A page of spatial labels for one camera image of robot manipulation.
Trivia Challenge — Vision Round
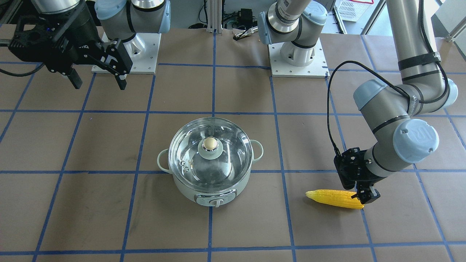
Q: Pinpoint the yellow corn cob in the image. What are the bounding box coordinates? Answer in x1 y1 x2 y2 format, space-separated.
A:
305 189 364 209

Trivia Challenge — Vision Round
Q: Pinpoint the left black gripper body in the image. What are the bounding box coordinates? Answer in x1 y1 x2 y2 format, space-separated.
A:
334 147 375 190

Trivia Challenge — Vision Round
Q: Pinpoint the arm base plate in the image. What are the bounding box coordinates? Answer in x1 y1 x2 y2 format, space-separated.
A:
91 32 162 75
268 39 329 78

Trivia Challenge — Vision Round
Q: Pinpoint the mint green electric pot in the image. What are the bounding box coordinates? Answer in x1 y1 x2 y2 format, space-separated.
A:
157 117 264 207

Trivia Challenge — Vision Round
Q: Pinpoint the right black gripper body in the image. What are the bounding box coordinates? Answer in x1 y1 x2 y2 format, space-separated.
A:
8 4 133 75

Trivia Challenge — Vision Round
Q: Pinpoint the glass pot lid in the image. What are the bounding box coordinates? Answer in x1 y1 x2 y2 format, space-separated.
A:
167 117 262 192

